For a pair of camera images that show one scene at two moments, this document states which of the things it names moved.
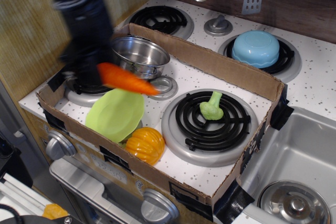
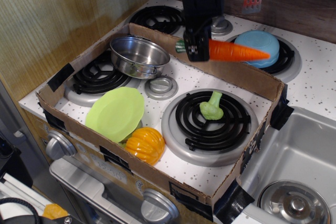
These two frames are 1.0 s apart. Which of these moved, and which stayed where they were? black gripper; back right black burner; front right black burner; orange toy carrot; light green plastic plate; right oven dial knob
Moved: black gripper; orange toy carrot
Stayed: light green plastic plate; back right black burner; right oven dial knob; front right black burner
